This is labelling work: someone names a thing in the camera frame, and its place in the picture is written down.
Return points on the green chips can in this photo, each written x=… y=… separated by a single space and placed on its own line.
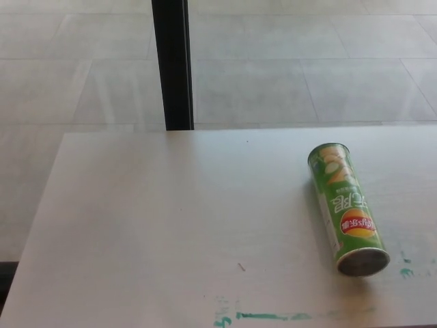
x=345 y=203

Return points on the black vertical frame post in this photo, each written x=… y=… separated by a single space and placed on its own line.
x=173 y=68

